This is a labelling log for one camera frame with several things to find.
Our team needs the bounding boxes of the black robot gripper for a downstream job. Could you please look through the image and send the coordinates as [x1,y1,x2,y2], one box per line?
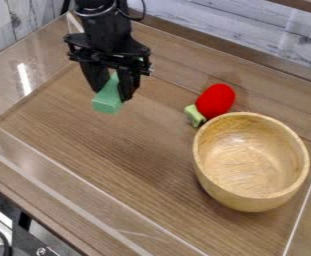
[65,11,152,102]

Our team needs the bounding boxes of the green rectangular block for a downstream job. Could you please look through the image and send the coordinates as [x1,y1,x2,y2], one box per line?
[91,72,124,114]

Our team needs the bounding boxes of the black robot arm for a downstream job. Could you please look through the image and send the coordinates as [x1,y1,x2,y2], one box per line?
[63,0,152,102]

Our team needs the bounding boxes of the light wooden bowl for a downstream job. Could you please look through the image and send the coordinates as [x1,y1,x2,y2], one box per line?
[193,112,311,212]

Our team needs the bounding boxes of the small green block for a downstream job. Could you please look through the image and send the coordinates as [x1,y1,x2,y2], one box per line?
[185,104,208,128]

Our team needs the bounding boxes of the red plush ball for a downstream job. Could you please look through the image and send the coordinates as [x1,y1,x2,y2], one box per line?
[196,83,236,119]

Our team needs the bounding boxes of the clear acrylic front barrier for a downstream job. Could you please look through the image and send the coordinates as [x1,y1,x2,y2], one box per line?
[0,127,208,256]

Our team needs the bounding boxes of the black table leg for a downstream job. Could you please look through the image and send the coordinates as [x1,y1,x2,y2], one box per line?
[13,211,33,241]

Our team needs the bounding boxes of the clear acrylic corner bracket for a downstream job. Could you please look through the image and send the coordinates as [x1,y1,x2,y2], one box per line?
[66,13,85,33]

